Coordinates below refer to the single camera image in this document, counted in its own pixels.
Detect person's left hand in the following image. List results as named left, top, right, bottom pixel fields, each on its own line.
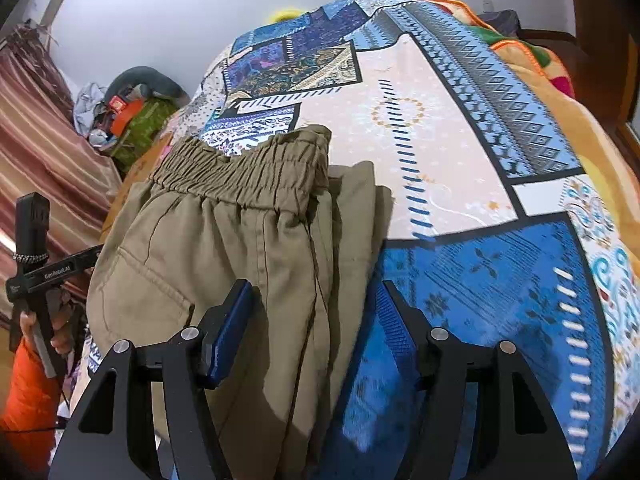
left=21, top=291, right=78, bottom=358

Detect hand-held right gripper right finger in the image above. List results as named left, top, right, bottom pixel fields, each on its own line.
left=380, top=280, right=583, bottom=480

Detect orange fleece blanket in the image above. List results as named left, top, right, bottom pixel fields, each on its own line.
left=440, top=0, right=640, bottom=281

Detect grey white cloth heap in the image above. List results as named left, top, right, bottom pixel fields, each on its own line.
left=74, top=82, right=109, bottom=134

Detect khaki pants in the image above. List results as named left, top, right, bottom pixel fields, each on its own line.
left=85, top=125, right=396, bottom=480

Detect grey bag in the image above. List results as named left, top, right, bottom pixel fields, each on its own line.
left=475, top=9, right=521, bottom=36

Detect wooden door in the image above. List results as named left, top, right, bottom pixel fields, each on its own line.
left=567, top=0, right=633, bottom=126

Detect orange box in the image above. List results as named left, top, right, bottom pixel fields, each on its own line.
left=112, top=100, right=146, bottom=134

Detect green patterned bag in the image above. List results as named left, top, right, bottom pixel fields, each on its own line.
left=112, top=97, right=182, bottom=174

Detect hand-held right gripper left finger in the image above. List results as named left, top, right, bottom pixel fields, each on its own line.
left=47, top=279, right=253, bottom=480

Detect blue patchwork bed sheet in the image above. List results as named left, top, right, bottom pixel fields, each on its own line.
left=165, top=0, right=640, bottom=480

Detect striped brown curtain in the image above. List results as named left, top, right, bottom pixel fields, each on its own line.
left=0, top=22, right=124, bottom=306

